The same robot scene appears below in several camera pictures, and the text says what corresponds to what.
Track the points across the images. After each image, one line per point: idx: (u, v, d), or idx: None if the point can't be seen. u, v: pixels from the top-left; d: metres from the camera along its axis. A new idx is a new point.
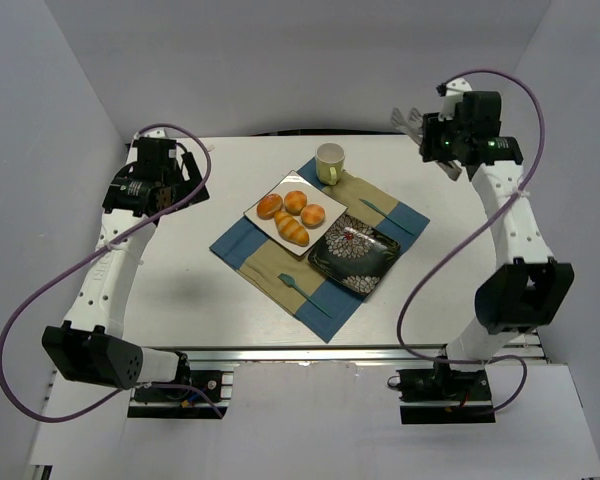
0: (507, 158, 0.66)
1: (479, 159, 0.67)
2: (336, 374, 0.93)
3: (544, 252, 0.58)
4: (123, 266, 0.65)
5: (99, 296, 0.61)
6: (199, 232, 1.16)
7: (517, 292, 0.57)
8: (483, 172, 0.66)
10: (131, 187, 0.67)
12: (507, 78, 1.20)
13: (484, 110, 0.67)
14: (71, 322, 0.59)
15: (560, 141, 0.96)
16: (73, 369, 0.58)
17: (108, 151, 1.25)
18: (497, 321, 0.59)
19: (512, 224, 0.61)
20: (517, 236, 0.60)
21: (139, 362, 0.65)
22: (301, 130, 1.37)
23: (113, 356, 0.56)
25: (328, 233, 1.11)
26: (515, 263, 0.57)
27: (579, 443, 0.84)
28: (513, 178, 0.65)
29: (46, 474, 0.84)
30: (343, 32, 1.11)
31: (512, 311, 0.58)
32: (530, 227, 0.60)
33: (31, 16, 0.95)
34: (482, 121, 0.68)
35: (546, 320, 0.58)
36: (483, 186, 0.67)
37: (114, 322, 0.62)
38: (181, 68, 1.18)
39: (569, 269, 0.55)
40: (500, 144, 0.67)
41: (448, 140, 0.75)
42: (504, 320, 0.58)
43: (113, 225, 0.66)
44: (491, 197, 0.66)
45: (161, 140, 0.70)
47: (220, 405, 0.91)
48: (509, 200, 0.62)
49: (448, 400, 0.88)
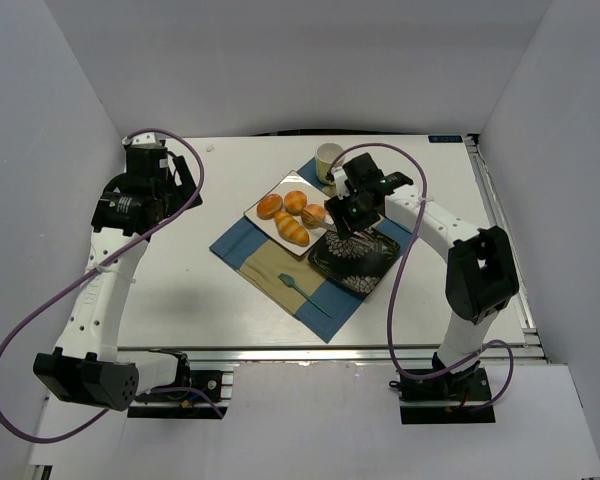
0: (402, 183, 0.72)
1: (382, 197, 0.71)
2: (336, 374, 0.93)
3: (470, 228, 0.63)
4: (115, 289, 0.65)
5: (91, 321, 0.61)
6: (199, 232, 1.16)
7: (476, 266, 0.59)
8: (390, 202, 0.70)
10: (120, 203, 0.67)
12: (508, 77, 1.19)
13: (365, 165, 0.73)
14: (62, 349, 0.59)
15: (561, 140, 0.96)
16: (67, 394, 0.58)
17: (108, 151, 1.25)
18: (475, 302, 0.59)
19: (435, 222, 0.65)
20: (444, 229, 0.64)
21: (136, 381, 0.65)
22: (301, 131, 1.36)
23: (107, 380, 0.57)
25: (328, 233, 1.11)
26: (461, 246, 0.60)
27: (579, 443, 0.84)
28: (414, 192, 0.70)
29: (46, 474, 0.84)
30: (343, 31, 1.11)
31: (482, 288, 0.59)
32: (448, 217, 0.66)
33: (30, 16, 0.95)
34: (367, 174, 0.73)
35: (512, 286, 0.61)
36: (394, 213, 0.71)
37: (107, 347, 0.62)
38: (181, 67, 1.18)
39: (502, 230, 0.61)
40: (388, 179, 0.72)
41: (355, 208, 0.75)
42: (482, 300, 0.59)
43: (102, 244, 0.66)
44: (405, 216, 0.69)
45: (151, 150, 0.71)
47: (220, 405, 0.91)
48: (421, 209, 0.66)
49: (448, 400, 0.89)
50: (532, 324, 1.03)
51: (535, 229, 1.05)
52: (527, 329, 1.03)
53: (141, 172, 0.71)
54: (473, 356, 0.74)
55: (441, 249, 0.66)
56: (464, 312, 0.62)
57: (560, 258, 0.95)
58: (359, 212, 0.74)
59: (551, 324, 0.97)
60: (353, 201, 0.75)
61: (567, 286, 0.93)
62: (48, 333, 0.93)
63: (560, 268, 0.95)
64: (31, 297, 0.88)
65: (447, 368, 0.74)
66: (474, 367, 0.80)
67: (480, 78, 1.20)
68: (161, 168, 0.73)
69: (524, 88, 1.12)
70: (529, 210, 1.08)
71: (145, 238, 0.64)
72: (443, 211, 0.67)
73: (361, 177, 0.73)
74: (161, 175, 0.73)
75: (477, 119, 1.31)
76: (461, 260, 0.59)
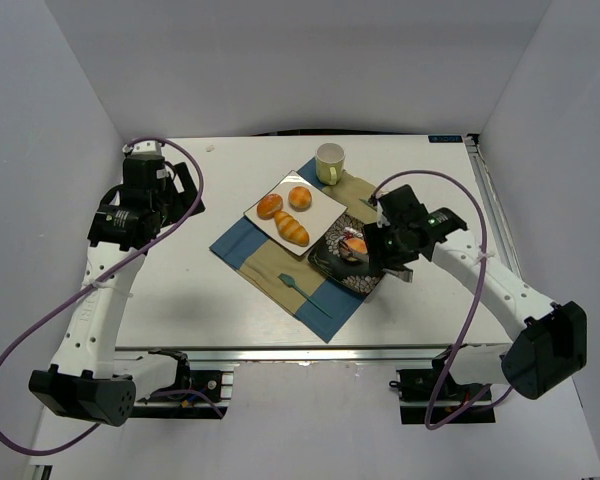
0: (453, 228, 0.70)
1: (429, 240, 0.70)
2: (336, 374, 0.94)
3: (542, 301, 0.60)
4: (111, 305, 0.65)
5: (87, 338, 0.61)
6: (199, 232, 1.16)
7: (549, 351, 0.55)
8: (443, 251, 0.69)
10: (116, 217, 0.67)
12: (508, 76, 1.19)
13: (404, 199, 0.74)
14: (57, 366, 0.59)
15: (562, 139, 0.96)
16: (63, 410, 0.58)
17: (108, 150, 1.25)
18: (542, 387, 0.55)
19: (500, 289, 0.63)
20: (511, 299, 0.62)
21: (133, 395, 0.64)
22: (301, 131, 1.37)
23: (102, 398, 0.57)
25: (328, 234, 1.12)
26: (533, 328, 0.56)
27: (578, 444, 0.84)
28: (474, 245, 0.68)
29: (46, 474, 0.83)
30: (343, 31, 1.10)
31: (551, 372, 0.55)
32: (517, 283, 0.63)
33: (31, 17, 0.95)
34: (407, 209, 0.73)
35: (579, 366, 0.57)
36: (449, 263, 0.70)
37: (103, 364, 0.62)
38: (180, 67, 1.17)
39: (578, 306, 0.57)
40: (439, 219, 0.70)
41: (391, 241, 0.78)
42: (548, 384, 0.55)
43: (99, 258, 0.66)
44: (461, 270, 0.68)
45: (148, 162, 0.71)
47: (220, 405, 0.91)
48: (482, 265, 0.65)
49: (448, 400, 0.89)
50: None
51: (534, 230, 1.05)
52: None
53: (139, 182, 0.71)
54: (488, 384, 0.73)
55: (505, 319, 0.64)
56: (521, 387, 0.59)
57: (561, 258, 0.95)
58: (394, 244, 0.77)
59: None
60: (390, 234, 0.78)
61: (568, 285, 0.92)
62: (48, 333, 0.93)
63: (560, 267, 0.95)
64: (31, 298, 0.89)
65: (471, 403, 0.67)
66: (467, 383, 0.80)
67: (479, 78, 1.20)
68: (158, 178, 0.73)
69: (524, 88, 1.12)
70: (528, 210, 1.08)
71: (142, 252, 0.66)
72: (509, 276, 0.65)
73: (403, 217, 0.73)
74: (158, 186, 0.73)
75: (477, 119, 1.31)
76: (537, 348, 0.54)
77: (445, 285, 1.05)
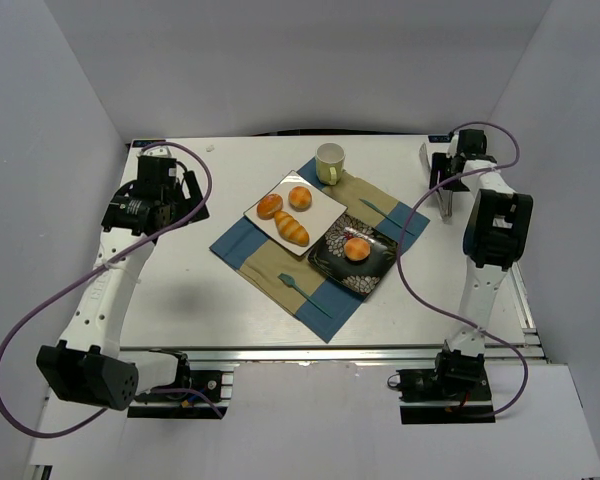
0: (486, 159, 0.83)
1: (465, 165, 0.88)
2: (336, 374, 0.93)
3: (508, 189, 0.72)
4: (121, 285, 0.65)
5: (96, 315, 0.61)
6: (200, 232, 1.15)
7: (489, 217, 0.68)
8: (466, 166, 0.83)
10: (130, 205, 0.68)
12: (507, 78, 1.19)
13: (472, 136, 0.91)
14: (66, 341, 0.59)
15: (560, 140, 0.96)
16: (67, 386, 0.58)
17: (108, 151, 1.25)
18: (476, 242, 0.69)
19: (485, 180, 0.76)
20: (488, 184, 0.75)
21: (134, 382, 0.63)
22: (301, 131, 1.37)
23: (108, 377, 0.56)
25: (328, 234, 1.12)
26: (487, 190, 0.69)
27: (578, 443, 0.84)
28: (491, 162, 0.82)
29: (46, 474, 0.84)
30: (343, 32, 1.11)
31: (486, 235, 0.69)
32: (499, 181, 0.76)
33: (31, 18, 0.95)
34: (470, 144, 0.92)
35: (518, 246, 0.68)
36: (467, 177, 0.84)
37: (110, 342, 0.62)
38: (181, 67, 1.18)
39: (530, 201, 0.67)
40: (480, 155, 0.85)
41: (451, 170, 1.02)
42: (480, 241, 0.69)
43: (112, 242, 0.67)
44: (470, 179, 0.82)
45: (161, 160, 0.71)
47: (220, 405, 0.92)
48: (484, 170, 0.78)
49: (448, 400, 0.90)
50: (532, 324, 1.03)
51: (534, 230, 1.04)
52: (527, 329, 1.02)
53: (150, 179, 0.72)
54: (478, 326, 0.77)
55: None
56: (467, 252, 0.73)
57: (560, 258, 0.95)
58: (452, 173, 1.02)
59: (551, 325, 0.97)
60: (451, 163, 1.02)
61: (569, 286, 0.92)
62: (47, 333, 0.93)
63: (560, 268, 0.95)
64: (31, 298, 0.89)
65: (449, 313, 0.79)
66: (481, 357, 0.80)
67: (479, 79, 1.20)
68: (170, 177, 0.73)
69: (523, 88, 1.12)
70: None
71: (152, 239, 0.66)
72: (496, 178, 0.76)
73: (462, 145, 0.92)
74: (169, 185, 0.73)
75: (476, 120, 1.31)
76: (482, 199, 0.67)
77: (447, 286, 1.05)
